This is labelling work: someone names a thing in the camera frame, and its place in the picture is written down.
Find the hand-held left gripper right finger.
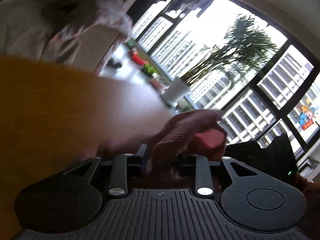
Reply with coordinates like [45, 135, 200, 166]
[175, 154, 263, 196]

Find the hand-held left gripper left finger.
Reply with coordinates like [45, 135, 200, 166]
[62, 143, 148, 197]

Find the pink ribbed garment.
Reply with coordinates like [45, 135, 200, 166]
[96, 109, 227, 193]

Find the person's right forearm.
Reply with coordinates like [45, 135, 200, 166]
[294, 174, 320, 240]

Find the cartoon window sticker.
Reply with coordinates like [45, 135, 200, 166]
[297, 102, 320, 132]

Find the tall plant in white pot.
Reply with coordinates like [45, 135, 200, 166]
[162, 13, 280, 108]

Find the pink basin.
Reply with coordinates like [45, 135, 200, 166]
[149, 76, 167, 90]

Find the red basin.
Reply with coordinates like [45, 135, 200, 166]
[129, 51, 147, 66]

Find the black framed window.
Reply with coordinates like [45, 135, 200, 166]
[129, 0, 320, 161]

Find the floral printed blanket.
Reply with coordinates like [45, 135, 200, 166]
[48, 0, 135, 48]

